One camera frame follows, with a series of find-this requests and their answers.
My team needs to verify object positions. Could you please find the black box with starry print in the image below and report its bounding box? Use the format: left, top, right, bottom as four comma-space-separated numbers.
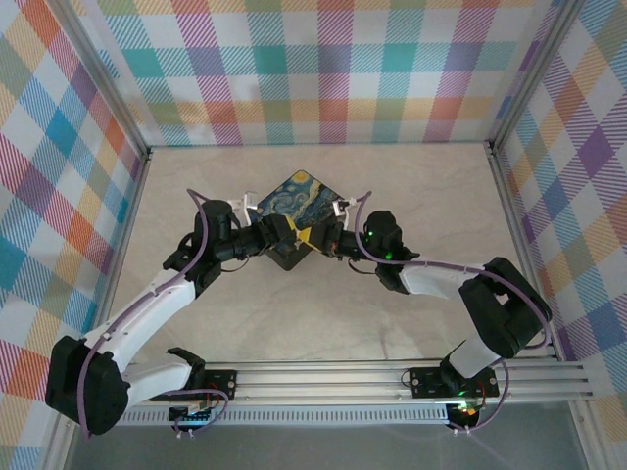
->
254, 168, 344, 273

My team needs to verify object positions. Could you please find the circuit board with green lights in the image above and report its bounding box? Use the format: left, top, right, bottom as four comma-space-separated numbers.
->
169, 404, 217, 426

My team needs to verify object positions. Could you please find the round black controller board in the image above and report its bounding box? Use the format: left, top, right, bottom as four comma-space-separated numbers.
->
448, 400, 484, 428

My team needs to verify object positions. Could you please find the thin black right gripper cable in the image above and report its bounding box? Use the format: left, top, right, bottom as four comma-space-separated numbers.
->
346, 258, 379, 278

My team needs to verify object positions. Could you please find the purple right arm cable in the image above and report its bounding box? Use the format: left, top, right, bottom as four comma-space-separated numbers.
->
353, 190, 551, 435

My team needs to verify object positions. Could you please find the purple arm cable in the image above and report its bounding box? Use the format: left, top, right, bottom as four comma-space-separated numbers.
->
353, 190, 551, 435
76, 187, 230, 441

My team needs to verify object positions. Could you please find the aluminium table side rail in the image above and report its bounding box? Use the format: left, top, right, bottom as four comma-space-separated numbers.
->
487, 140, 562, 361
41, 146, 154, 470

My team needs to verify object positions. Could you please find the aluminium mounting rail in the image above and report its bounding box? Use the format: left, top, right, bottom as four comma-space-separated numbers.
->
52, 359, 597, 407

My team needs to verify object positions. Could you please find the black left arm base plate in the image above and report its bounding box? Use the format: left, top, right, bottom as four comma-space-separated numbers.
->
149, 369, 239, 403

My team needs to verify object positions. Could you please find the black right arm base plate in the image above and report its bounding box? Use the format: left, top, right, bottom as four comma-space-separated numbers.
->
409, 365, 501, 399

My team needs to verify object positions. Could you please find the slotted grey cable duct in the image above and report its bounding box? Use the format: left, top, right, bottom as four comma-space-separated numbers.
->
77, 403, 452, 428

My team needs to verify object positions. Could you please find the aluminium frame post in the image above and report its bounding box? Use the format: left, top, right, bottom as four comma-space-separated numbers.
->
488, 0, 589, 153
46, 0, 154, 165

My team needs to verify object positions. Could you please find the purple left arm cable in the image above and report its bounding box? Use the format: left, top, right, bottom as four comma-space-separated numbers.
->
76, 187, 230, 441

